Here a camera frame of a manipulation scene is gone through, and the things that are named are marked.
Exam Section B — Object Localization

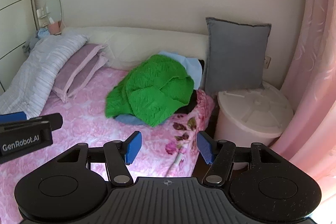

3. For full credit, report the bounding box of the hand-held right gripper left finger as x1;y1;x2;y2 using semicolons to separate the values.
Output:
56;131;142;187

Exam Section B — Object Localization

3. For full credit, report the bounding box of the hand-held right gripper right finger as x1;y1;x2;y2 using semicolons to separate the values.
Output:
197;131;283;186

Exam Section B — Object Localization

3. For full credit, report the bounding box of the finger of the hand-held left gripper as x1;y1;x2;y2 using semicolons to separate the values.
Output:
26;113;64;131
0;112;28;124

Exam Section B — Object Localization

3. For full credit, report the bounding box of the green knitted sweater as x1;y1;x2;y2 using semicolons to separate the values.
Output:
105;54;195;127

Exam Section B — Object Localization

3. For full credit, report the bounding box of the blue denim garment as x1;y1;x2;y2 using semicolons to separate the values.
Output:
114;113;148;125

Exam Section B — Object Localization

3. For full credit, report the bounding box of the pink floral blanket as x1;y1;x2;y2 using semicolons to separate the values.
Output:
0;67;216;224

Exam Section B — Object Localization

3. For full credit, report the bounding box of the black garment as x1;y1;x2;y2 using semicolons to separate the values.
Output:
180;59;206;115

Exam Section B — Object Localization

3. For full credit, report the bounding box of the white plastic bin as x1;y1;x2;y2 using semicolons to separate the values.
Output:
214;81;294;170

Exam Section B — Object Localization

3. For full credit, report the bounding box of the white striped quilt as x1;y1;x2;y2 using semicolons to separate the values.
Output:
0;31;91;119

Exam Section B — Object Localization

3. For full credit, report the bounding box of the purple pillow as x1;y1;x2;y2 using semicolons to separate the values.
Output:
52;43;109;103

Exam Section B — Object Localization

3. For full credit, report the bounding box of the light blue garment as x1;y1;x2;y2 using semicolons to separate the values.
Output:
159;50;204;89

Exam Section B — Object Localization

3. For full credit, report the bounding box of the light blue cloth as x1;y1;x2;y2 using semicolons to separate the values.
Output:
22;28;51;54

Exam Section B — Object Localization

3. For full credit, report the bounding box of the grey pillow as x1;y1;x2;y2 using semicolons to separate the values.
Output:
204;17;272;97

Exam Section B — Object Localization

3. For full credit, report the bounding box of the white padded headboard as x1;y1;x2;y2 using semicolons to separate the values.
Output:
63;27;209;73

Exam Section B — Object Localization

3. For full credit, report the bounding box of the white wardrobe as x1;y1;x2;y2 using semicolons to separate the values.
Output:
0;0;38;94

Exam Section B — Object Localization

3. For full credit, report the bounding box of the oval mirror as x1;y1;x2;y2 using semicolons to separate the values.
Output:
46;0;64;28

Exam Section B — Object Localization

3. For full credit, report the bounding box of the pink curtain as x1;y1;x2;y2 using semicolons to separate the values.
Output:
268;0;336;203

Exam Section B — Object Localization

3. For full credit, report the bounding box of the small white wall shelf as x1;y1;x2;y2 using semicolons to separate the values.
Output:
36;7;52;22

